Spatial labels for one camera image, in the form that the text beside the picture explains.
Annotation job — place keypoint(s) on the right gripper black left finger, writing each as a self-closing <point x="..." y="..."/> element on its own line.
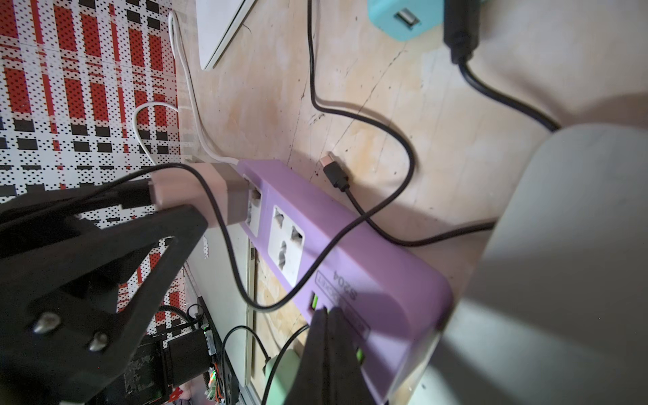
<point x="311" y="382"/>

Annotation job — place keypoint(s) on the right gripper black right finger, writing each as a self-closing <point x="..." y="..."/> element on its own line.
<point x="346" y="384"/>

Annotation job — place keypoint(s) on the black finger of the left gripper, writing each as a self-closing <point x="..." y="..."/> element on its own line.
<point x="71" y="207"/>
<point x="76" y="300"/>

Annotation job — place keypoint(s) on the green charger adapter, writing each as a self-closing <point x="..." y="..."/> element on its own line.
<point x="284" y="378"/>

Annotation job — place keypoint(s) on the teal charger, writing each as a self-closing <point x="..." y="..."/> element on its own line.
<point x="404" y="20"/>

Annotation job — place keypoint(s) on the pink charger adapter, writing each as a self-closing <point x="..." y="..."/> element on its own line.
<point x="176" y="187"/>

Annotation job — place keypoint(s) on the silver laptop front left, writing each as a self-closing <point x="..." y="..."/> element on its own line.
<point x="210" y="272"/>

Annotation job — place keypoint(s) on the silver apple laptop front right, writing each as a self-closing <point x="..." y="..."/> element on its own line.
<point x="556" y="310"/>

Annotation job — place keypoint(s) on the white laptop back left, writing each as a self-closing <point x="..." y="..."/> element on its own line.
<point x="217" y="23"/>

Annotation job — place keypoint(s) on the purple power strip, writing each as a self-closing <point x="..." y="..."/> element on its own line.
<point x="395" y="302"/>

